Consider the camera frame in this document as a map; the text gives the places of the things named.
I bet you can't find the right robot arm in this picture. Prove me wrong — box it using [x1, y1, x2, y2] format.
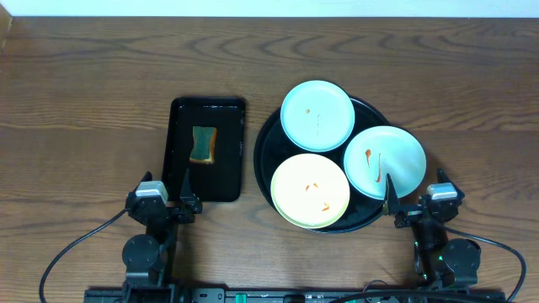
[383, 169, 481, 290]

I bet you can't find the black rectangular tray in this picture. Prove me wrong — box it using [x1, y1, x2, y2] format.
[162, 96, 246, 202]

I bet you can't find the light blue plate top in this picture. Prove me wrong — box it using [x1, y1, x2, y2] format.
[280, 80, 355, 152]

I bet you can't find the orange green scrub sponge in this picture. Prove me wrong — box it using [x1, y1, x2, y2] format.
[189, 126, 217, 164]

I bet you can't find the light blue plate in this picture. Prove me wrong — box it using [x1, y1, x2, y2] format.
[344, 125, 427, 199]
[280, 80, 355, 152]

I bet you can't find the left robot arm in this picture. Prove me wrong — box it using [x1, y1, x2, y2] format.
[122, 171, 202, 288]

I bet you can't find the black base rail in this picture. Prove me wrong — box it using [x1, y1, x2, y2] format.
[83, 287, 505, 303]

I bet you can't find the yellow plate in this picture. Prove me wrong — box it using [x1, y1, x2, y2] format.
[270, 153, 350, 229]

